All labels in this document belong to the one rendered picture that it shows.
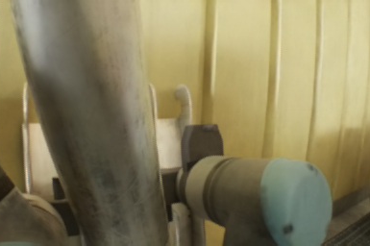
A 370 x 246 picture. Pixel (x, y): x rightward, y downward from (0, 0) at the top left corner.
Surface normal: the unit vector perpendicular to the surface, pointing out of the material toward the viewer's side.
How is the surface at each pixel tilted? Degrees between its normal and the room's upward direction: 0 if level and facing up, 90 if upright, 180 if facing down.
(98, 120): 105
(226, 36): 90
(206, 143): 77
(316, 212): 72
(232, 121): 90
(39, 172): 67
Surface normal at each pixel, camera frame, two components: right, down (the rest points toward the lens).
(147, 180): 0.83, 0.20
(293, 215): 0.53, -0.15
